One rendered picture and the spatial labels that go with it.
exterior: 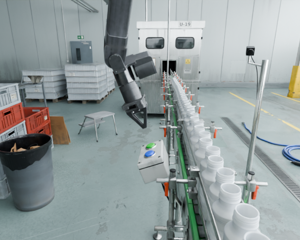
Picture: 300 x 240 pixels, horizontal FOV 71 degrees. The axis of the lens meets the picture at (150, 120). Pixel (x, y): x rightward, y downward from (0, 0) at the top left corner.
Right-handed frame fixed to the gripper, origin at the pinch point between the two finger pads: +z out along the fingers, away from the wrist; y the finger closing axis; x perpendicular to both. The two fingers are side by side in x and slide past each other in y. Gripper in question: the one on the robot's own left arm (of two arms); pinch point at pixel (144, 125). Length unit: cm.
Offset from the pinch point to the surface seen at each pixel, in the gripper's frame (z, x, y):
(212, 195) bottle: 12.5, -13.5, -25.5
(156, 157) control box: 7.7, -2.0, -9.3
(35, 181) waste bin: 44, 131, 94
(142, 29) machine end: -82, 10, 412
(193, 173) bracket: 11.9, -10.8, -15.9
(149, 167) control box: 9.8, 1.1, -10.2
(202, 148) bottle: 9.9, -15.3, -7.8
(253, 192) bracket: 22.9, -24.3, -15.2
